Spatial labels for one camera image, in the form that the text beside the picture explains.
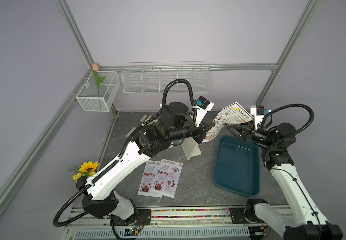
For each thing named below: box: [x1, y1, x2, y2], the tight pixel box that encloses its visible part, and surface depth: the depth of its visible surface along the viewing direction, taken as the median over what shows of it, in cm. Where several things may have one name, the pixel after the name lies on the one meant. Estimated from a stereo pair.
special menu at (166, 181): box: [150, 158, 183, 199], surface depth 88 cm
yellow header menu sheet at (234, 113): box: [202, 101, 254, 143], surface depth 56 cm
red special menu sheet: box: [137, 160, 163, 198], surface depth 88 cm
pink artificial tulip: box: [92, 63, 106, 98], surface depth 92 cm
